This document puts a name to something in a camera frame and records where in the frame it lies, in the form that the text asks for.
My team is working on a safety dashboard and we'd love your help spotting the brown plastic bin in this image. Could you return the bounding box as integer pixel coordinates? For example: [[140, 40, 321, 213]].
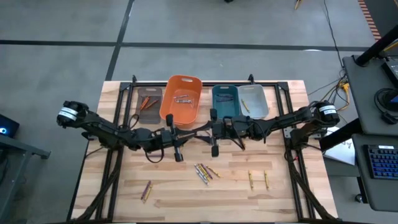
[[135, 86, 164, 124]]

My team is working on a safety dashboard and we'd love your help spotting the black aluminium table frame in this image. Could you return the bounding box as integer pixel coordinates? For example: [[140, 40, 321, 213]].
[[70, 80, 341, 224]]

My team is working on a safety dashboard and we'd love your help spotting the black metal beam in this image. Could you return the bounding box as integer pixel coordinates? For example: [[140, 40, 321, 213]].
[[319, 118, 356, 152]]

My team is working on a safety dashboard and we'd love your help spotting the black backlit keyboard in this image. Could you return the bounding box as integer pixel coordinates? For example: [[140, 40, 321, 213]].
[[367, 144, 398, 180]]

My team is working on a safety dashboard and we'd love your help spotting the long black floor cable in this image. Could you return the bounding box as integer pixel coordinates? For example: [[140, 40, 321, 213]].
[[323, 0, 346, 71]]

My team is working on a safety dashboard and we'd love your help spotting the black box with blue light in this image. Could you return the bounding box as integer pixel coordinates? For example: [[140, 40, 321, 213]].
[[0, 113, 21, 139]]

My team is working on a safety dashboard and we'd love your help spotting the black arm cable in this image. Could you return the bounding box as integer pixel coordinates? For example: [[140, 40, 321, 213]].
[[129, 112, 165, 164], [222, 115, 247, 151]]

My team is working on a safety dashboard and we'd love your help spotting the orange plastic bin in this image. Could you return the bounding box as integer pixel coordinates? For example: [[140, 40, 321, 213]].
[[159, 74, 203, 129]]

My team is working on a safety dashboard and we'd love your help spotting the white paper sheet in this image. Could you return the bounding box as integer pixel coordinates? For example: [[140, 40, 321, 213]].
[[323, 124, 356, 166]]

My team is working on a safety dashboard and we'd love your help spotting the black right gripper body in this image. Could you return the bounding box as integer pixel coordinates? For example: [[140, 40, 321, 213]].
[[219, 118, 243, 141]]

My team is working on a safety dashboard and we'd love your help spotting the black cable with red plug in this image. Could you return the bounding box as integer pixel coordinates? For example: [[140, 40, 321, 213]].
[[280, 146, 298, 163]]

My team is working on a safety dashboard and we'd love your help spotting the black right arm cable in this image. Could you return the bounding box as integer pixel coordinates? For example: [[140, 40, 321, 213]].
[[222, 115, 247, 151]]

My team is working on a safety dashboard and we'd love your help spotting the orange striped floor tape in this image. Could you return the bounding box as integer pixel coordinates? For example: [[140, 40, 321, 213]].
[[357, 0, 382, 42]]

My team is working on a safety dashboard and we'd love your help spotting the grey desk top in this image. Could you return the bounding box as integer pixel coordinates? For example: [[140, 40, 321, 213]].
[[351, 133, 398, 213], [341, 54, 398, 137]]

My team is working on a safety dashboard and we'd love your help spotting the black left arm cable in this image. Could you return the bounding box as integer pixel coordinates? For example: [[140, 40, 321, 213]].
[[129, 112, 165, 164]]

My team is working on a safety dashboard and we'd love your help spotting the black metal post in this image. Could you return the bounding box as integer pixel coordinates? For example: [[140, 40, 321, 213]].
[[354, 24, 398, 67]]

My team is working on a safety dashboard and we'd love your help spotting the yellow cable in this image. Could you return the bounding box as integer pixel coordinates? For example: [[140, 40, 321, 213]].
[[312, 80, 351, 118]]

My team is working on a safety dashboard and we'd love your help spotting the light grey plastic bin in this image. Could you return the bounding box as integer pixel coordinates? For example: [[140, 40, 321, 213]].
[[237, 83, 270, 121]]

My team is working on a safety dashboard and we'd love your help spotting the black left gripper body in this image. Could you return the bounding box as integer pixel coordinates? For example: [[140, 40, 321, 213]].
[[150, 128, 174, 152]]

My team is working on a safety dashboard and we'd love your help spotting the teal plastic bin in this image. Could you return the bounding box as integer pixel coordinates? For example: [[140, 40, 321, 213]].
[[211, 84, 241, 121]]

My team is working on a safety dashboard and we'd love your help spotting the grey metal table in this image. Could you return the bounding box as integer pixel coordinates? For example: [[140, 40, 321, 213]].
[[0, 134, 52, 224]]

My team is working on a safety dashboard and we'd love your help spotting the black electronic device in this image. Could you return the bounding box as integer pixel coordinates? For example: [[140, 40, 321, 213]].
[[381, 57, 398, 88]]

